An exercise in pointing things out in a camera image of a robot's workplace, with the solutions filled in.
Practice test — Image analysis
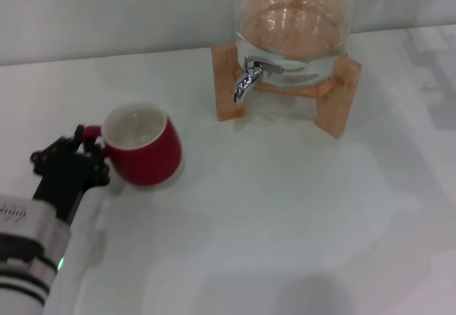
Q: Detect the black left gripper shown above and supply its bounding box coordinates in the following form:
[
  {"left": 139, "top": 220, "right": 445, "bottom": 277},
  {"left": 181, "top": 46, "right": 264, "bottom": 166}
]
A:
[{"left": 30, "top": 124, "right": 111, "bottom": 225}]

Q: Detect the red ceramic cup white inside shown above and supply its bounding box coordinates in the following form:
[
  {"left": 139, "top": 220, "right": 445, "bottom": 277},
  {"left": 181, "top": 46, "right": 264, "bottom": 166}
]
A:
[{"left": 82, "top": 103, "right": 184, "bottom": 190}]

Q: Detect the chrome dispenser faucet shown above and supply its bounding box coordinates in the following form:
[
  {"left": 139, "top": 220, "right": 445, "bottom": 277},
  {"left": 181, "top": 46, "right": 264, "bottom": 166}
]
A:
[{"left": 233, "top": 54, "right": 285, "bottom": 104}]

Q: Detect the wooden dispenser stand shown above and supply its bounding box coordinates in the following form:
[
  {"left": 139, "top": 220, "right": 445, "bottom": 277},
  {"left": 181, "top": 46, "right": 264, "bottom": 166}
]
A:
[{"left": 211, "top": 42, "right": 363, "bottom": 140}]

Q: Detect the glass drink dispenser jar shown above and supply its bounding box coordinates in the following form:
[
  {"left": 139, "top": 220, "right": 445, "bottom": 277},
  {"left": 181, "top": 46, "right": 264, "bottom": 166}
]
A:
[{"left": 234, "top": 0, "right": 353, "bottom": 90}]

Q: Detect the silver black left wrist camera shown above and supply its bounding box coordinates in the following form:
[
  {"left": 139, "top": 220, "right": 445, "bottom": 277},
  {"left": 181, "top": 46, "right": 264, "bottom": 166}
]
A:
[{"left": 0, "top": 193, "right": 60, "bottom": 264}]

